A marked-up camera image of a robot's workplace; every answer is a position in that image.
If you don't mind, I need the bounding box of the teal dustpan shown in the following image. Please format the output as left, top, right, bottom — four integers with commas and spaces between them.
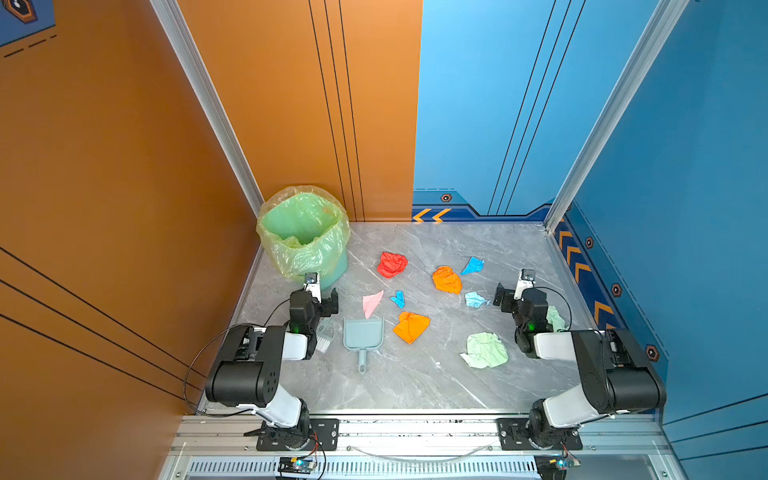
343, 318, 384, 374

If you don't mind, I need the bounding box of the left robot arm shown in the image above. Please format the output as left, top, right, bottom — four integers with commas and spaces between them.
205, 289, 339, 449

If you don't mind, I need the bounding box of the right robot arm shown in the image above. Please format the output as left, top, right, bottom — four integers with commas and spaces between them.
493, 284, 666, 451

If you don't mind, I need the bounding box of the large green crumpled paper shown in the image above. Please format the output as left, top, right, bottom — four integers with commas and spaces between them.
460, 332, 509, 369

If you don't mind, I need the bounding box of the red crumpled paper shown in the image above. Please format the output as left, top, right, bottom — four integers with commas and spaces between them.
377, 252, 408, 279

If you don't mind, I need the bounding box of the small green paper scrap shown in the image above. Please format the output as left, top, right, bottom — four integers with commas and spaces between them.
546, 306, 567, 332

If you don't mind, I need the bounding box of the light blue paper scrap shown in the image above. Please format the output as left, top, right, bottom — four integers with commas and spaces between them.
465, 291, 489, 309

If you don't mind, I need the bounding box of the pink paper scrap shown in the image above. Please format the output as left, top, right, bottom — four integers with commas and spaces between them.
362, 290, 384, 319

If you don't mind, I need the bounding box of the blue paper scrap far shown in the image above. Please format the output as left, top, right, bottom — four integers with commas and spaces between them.
461, 256, 485, 276

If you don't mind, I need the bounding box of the green trash bin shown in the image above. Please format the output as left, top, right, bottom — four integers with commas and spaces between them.
261, 191, 350, 293

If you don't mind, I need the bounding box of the orange crumpled paper far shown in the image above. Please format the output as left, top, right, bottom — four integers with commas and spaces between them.
432, 266, 463, 295

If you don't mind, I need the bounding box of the orange crumpled paper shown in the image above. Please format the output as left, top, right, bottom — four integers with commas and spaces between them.
393, 312, 431, 345
432, 266, 463, 295

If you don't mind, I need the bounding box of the small blue paper scrap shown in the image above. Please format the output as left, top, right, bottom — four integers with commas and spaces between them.
391, 290, 406, 309

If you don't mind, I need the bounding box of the orange crumpled paper near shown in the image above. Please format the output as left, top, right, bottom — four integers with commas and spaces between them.
393, 312, 431, 345

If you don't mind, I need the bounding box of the right circuit board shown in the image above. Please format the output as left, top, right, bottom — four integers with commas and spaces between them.
534, 456, 581, 480

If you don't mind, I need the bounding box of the circuit board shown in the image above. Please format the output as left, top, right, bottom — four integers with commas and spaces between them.
277, 457, 318, 478
534, 456, 581, 480

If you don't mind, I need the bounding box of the left circuit board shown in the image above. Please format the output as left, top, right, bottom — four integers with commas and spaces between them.
277, 457, 318, 478

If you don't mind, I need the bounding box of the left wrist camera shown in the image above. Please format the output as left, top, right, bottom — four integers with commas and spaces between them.
304, 272, 322, 302

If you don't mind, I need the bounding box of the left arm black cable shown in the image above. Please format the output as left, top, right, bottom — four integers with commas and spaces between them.
182, 298, 292, 419

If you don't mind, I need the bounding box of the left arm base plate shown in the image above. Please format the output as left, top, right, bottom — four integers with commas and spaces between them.
256, 417, 340, 452

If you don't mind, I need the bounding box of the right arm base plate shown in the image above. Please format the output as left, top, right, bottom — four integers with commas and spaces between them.
496, 418, 583, 451

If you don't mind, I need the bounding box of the aluminium frame rail front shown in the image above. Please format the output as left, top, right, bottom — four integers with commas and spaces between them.
159, 410, 686, 479

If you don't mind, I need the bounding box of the left aluminium corner post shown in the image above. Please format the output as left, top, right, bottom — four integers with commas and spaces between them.
149, 0, 264, 216

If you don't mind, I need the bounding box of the aluminium corner post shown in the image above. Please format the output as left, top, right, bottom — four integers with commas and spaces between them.
543, 0, 689, 236
149, 0, 264, 216

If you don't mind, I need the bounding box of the right aluminium corner post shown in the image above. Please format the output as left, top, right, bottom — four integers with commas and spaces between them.
543, 0, 689, 236

